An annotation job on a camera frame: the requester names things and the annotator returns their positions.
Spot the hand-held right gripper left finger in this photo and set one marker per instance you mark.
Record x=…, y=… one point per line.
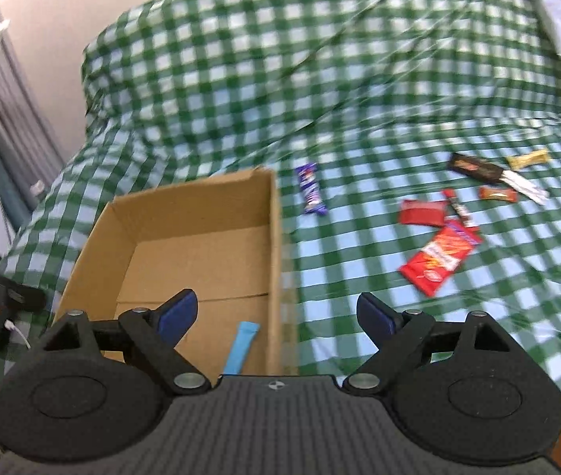
x=179, y=314

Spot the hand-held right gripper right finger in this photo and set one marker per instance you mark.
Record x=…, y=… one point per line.
x=374, y=319

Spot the brown cardboard box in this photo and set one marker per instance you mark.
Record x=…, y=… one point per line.
x=201, y=257

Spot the large red snack packet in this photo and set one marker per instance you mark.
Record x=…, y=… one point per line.
x=436, y=262

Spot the red square snack packet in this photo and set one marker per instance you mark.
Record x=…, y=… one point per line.
x=421, y=212

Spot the slim red snack packet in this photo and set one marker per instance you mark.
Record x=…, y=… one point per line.
x=458, y=207

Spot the purple candy bar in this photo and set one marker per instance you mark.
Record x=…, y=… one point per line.
x=310, y=190

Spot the black and white snack bar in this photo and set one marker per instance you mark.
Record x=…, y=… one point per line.
x=473, y=166

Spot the light blue stick packet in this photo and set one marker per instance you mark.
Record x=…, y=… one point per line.
x=241, y=346

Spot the orange wrapped candy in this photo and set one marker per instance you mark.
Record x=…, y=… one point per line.
x=498, y=193

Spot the gold wrapped candy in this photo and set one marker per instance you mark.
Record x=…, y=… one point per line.
x=528, y=160

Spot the green checkered blanket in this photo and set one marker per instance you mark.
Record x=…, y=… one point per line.
x=359, y=84

